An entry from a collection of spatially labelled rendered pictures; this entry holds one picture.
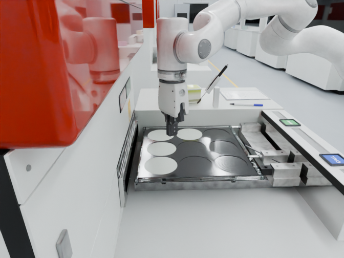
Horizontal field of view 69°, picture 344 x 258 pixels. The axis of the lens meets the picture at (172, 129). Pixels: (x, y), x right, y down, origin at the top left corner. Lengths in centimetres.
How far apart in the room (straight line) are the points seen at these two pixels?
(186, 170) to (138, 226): 21
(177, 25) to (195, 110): 46
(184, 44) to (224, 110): 50
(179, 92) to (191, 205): 32
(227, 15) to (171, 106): 32
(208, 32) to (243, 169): 40
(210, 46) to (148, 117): 50
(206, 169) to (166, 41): 38
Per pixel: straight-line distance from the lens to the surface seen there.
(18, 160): 24
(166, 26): 68
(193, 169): 76
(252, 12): 94
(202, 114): 106
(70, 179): 34
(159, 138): 94
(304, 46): 105
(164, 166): 77
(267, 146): 99
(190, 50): 62
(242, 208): 77
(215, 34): 67
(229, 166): 79
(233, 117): 109
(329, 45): 107
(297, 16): 94
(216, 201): 78
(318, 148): 87
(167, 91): 72
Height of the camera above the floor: 131
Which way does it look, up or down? 24 degrees down
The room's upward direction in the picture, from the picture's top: straight up
